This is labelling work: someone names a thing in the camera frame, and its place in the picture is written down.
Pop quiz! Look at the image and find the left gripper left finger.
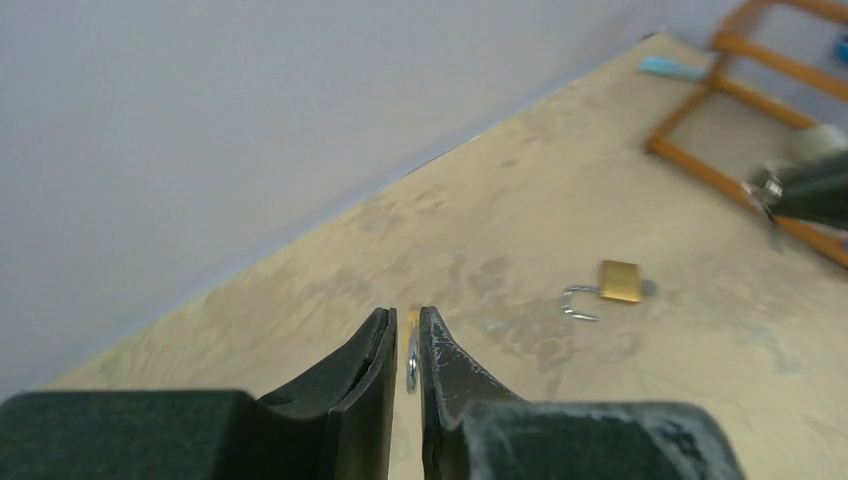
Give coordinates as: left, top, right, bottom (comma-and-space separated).
1, 308, 397, 479

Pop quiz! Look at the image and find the light blue pen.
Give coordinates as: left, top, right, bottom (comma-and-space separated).
638, 56, 709, 83

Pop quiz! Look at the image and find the small silver key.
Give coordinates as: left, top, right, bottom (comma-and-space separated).
742, 161, 790, 215

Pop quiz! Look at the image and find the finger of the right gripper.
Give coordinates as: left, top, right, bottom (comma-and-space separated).
766, 152, 847, 230

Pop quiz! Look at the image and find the orange wooden rack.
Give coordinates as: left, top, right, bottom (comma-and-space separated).
644, 1, 847, 261

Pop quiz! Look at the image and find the brass padlock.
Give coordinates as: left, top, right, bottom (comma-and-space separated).
405, 305, 421, 394
561, 260, 658, 322

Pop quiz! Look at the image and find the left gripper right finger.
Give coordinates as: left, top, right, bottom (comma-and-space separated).
418, 307, 746, 480

